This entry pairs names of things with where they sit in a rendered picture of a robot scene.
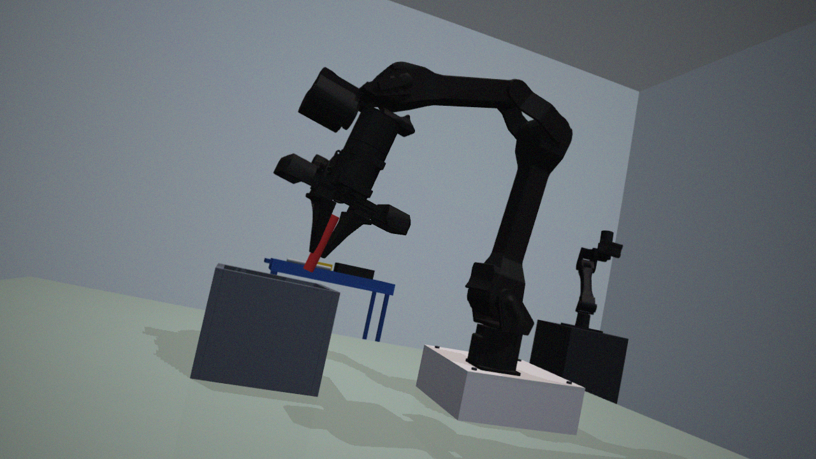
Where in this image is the red peg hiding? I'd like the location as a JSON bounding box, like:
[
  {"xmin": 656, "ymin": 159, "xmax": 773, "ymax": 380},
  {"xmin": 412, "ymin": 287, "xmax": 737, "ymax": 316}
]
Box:
[{"xmin": 304, "ymin": 214, "xmax": 339, "ymax": 272}]

